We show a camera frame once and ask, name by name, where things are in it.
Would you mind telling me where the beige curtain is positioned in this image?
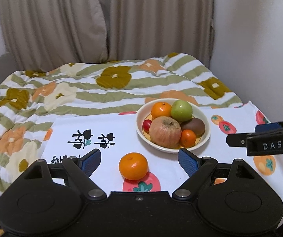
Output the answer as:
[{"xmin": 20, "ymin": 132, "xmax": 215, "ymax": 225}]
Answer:
[{"xmin": 0, "ymin": 0, "xmax": 214, "ymax": 71}]

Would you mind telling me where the reddish yellow apple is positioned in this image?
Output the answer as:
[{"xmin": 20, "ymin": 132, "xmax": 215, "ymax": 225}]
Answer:
[{"xmin": 149, "ymin": 116, "xmax": 182, "ymax": 149}]

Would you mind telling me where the white fruit-print cloth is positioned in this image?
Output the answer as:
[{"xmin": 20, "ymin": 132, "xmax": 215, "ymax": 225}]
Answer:
[{"xmin": 40, "ymin": 100, "xmax": 283, "ymax": 228}]

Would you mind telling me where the red cherry tomato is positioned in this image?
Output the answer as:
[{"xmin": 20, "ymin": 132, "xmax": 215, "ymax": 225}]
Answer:
[{"xmin": 142, "ymin": 119, "xmax": 152, "ymax": 133}]

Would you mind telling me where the green apple in bowl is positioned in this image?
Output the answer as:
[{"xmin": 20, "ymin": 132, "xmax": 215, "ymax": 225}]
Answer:
[{"xmin": 170, "ymin": 100, "xmax": 193, "ymax": 122}]

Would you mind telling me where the brown kiwi fruit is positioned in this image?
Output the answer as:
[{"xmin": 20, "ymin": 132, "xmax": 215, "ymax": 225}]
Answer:
[{"xmin": 181, "ymin": 118, "xmax": 205, "ymax": 136}]

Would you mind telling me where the orange mandarin in bowl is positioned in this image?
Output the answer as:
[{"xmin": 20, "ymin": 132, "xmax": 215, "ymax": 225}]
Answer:
[{"xmin": 151, "ymin": 102, "xmax": 171, "ymax": 119}]

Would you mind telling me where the large orange on cloth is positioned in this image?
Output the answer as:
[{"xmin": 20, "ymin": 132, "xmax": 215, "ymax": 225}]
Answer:
[{"xmin": 118, "ymin": 152, "xmax": 148, "ymax": 180}]

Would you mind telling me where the cream ceramic fruit bowl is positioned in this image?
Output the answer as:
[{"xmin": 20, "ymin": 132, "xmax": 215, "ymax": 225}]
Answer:
[{"xmin": 136, "ymin": 99, "xmax": 211, "ymax": 153}]

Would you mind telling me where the floral striped quilt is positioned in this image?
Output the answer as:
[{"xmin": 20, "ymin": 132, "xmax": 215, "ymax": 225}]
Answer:
[{"xmin": 0, "ymin": 53, "xmax": 241, "ymax": 196}]

